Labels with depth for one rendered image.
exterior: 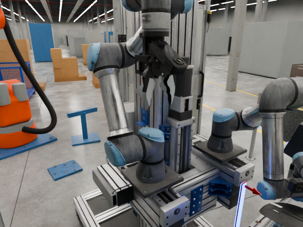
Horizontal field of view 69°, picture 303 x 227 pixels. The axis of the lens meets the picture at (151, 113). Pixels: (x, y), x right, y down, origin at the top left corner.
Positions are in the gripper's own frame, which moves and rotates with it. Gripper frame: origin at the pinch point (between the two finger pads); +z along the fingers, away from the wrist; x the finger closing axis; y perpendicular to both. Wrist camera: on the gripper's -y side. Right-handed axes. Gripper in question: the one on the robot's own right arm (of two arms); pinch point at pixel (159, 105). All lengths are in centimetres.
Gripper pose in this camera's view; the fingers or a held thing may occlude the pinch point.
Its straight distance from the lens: 63.8
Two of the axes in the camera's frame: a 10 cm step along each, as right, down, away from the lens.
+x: -7.9, 2.0, -5.8
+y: -6.2, -2.6, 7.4
